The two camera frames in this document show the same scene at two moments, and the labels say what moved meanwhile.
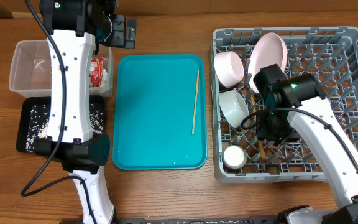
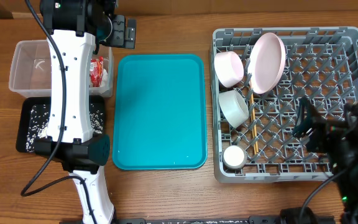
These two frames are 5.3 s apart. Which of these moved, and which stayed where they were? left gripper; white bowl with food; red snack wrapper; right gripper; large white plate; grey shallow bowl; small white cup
Moved: right gripper
Stayed: large white plate; grey shallow bowl; small white cup; red snack wrapper; left gripper; white bowl with food
